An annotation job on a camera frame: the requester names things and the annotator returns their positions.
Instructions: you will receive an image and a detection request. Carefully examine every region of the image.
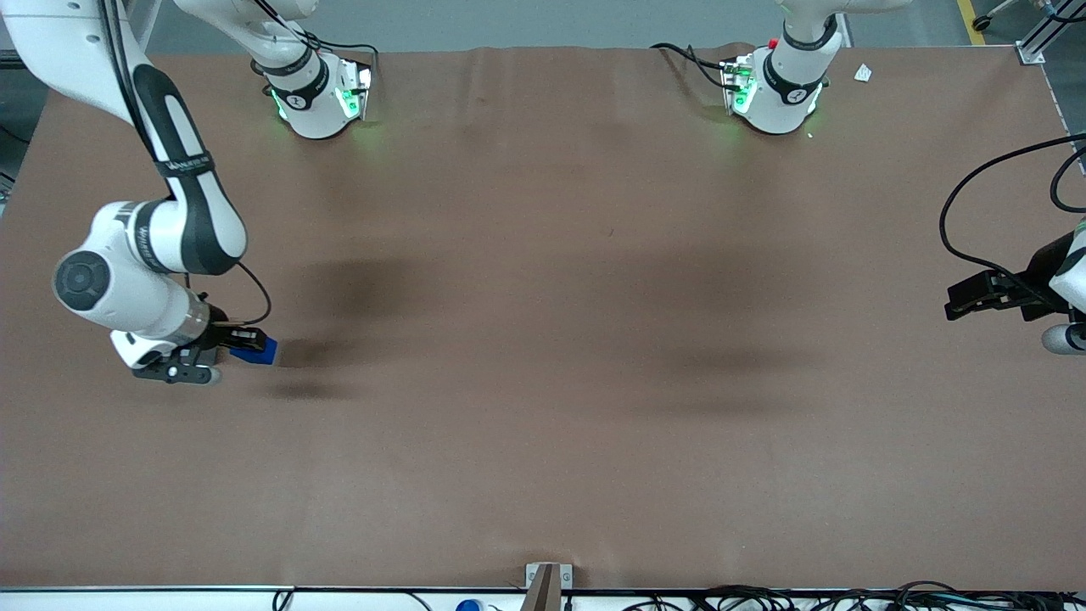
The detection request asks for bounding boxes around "long black left wrist cable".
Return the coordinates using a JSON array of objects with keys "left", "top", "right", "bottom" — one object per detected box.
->
[{"left": 938, "top": 133, "right": 1086, "bottom": 283}]

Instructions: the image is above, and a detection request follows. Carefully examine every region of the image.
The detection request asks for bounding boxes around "aluminium frame post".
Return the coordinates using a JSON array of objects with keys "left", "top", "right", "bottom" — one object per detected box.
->
[{"left": 1016, "top": 0, "right": 1086, "bottom": 65}]

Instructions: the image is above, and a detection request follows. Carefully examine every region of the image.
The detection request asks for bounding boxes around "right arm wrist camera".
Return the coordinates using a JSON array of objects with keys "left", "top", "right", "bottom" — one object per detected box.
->
[{"left": 132, "top": 360, "right": 224, "bottom": 386}]

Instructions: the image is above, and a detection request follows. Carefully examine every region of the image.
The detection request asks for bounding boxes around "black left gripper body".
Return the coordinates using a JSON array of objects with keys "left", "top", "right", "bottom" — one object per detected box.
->
[{"left": 1005, "top": 231, "right": 1075, "bottom": 322}]

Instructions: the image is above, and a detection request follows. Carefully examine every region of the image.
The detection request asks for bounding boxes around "black chair caster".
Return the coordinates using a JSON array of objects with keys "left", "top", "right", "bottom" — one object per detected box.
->
[{"left": 971, "top": 0, "right": 1021, "bottom": 34}]

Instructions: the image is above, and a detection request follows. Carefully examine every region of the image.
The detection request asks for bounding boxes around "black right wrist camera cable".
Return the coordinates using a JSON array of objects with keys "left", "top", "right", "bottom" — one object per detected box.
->
[{"left": 182, "top": 258, "right": 273, "bottom": 328}]

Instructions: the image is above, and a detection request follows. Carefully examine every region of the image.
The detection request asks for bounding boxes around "short black looped cable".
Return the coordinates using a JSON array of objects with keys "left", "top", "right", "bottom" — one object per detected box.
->
[{"left": 1050, "top": 148, "right": 1086, "bottom": 214}]

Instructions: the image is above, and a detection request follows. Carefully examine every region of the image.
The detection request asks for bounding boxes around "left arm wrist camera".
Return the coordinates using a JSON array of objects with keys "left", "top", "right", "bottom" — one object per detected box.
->
[{"left": 1041, "top": 322, "right": 1086, "bottom": 356}]

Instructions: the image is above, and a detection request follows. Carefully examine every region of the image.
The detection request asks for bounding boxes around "black right arm base cable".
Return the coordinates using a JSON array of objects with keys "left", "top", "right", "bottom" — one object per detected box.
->
[{"left": 255, "top": 0, "right": 381, "bottom": 86}]

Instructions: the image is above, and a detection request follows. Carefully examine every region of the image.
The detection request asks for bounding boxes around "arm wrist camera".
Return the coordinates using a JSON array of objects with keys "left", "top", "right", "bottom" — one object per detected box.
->
[
  {"left": 1041, "top": 322, "right": 1086, "bottom": 356},
  {"left": 132, "top": 360, "right": 224, "bottom": 386}
]

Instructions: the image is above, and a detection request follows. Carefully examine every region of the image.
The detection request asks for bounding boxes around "blue plastic part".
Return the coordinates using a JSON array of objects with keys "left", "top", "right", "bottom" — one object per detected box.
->
[{"left": 229, "top": 336, "right": 280, "bottom": 367}]

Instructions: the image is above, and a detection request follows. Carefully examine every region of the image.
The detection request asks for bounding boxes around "black arm base cable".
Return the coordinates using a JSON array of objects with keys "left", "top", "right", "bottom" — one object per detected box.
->
[
  {"left": 650, "top": 42, "right": 736, "bottom": 91},
  {"left": 255, "top": 0, "right": 381, "bottom": 86}
]

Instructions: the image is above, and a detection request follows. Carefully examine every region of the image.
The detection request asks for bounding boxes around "brown table cover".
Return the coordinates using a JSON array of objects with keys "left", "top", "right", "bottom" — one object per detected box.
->
[{"left": 0, "top": 42, "right": 1086, "bottom": 591}]

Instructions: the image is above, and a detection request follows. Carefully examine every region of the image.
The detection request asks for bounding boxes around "black left arm base cable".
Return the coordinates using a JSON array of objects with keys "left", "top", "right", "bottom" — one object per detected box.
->
[{"left": 650, "top": 42, "right": 736, "bottom": 91}]

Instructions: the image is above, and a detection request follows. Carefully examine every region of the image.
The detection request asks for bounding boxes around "gray metal bracket plate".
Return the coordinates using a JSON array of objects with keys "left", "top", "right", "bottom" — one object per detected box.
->
[{"left": 524, "top": 562, "right": 574, "bottom": 591}]

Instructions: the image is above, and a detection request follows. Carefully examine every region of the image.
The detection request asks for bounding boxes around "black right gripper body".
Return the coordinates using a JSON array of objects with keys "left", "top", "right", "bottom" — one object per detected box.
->
[{"left": 182, "top": 302, "right": 235, "bottom": 363}]

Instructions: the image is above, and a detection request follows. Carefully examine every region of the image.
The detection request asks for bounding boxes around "brown camera mount bar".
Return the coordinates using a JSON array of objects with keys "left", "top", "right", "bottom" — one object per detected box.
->
[{"left": 518, "top": 564, "right": 563, "bottom": 611}]

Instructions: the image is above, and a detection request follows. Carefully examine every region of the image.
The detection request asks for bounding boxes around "black floor cable bundle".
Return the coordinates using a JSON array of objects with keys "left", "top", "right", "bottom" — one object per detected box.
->
[{"left": 624, "top": 580, "right": 1086, "bottom": 611}]

